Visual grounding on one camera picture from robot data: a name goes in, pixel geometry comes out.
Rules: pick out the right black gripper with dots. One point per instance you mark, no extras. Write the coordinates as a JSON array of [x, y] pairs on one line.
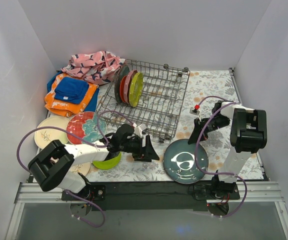
[[199, 128]]

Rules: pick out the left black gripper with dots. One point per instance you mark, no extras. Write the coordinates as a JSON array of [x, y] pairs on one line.
[[144, 149]]

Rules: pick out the dark blue plate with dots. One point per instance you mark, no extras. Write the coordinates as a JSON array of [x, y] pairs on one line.
[[124, 70], [179, 162]]

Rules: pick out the lime green plate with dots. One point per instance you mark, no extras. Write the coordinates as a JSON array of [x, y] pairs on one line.
[[107, 162]]

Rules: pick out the olive polka dot plate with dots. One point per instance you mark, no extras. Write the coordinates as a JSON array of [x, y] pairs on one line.
[[136, 88]]

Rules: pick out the pink polka dot plate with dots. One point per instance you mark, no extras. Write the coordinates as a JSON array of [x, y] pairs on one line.
[[127, 85]]

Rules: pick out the red teal flower plate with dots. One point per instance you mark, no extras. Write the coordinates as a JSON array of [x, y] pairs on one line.
[[84, 127]]

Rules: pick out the orange plate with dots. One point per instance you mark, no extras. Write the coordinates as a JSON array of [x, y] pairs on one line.
[[121, 89]]

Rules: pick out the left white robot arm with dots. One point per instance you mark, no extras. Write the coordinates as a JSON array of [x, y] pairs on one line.
[[51, 167]]

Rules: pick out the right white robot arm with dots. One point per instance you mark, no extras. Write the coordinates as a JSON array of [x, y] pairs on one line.
[[248, 134]]

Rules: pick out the floral tablecloth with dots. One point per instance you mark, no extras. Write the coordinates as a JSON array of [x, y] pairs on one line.
[[127, 170]]

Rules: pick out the cream leaf plate near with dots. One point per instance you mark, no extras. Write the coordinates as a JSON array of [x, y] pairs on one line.
[[81, 168]]

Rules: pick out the cream leaf plate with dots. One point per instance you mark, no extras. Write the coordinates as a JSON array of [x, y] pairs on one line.
[[44, 136], [81, 168]]

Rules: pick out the orange blue cloth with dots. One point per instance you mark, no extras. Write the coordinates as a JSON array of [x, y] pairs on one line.
[[68, 96]]

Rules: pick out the pink patterned cloth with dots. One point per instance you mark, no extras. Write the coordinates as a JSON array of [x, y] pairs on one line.
[[98, 68]]

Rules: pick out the cream leaf plate far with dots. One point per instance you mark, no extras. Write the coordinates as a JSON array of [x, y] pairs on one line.
[[44, 136]]

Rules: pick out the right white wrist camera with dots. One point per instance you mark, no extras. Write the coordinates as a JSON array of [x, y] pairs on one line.
[[195, 110]]

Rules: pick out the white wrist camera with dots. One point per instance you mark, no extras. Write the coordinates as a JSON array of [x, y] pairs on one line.
[[139, 129], [195, 110]]

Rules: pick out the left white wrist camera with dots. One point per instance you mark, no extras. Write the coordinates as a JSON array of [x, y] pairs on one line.
[[139, 129]]

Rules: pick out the grey wire dish rack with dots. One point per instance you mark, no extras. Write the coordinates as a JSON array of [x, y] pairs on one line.
[[160, 104]]

